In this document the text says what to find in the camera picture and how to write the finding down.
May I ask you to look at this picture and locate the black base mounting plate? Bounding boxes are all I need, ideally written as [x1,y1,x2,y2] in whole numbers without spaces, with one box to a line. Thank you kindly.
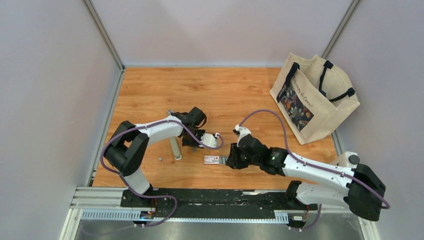
[120,188,318,228]

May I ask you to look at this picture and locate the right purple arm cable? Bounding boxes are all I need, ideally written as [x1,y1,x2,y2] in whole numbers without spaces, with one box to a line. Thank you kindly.
[237,109,391,231]

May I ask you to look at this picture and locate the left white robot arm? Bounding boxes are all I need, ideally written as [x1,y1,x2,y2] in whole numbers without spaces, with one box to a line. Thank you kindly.
[102,107,217,208]

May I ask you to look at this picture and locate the red white staple box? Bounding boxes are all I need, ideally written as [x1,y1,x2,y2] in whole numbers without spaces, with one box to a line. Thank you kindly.
[203,155,228,165]

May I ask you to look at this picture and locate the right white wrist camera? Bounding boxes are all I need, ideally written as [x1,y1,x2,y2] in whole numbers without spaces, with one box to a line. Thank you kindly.
[233,124,251,142]

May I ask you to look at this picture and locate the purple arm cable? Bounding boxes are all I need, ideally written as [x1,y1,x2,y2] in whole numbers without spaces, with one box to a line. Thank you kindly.
[237,109,391,231]
[99,119,225,233]

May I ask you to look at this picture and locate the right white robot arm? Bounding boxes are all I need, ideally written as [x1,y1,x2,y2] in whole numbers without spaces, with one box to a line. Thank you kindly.
[225,134,390,222]

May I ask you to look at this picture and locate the grey-green stapler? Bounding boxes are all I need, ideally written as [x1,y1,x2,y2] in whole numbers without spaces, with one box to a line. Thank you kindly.
[169,137,182,161]

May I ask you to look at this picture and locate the cream floral tote bag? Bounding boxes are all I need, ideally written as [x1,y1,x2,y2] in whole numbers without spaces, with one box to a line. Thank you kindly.
[269,53,360,145]

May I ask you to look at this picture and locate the aluminium frame rail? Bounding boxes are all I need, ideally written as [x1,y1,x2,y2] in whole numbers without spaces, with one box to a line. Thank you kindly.
[59,186,380,240]

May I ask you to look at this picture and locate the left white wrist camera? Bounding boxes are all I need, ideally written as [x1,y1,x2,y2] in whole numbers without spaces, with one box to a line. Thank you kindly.
[200,132,220,149]

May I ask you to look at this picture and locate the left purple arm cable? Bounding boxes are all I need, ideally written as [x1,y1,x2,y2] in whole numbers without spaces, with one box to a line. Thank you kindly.
[99,119,225,233]

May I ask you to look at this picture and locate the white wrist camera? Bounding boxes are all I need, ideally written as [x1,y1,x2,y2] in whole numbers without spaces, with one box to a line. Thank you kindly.
[200,132,220,149]
[233,124,251,142]

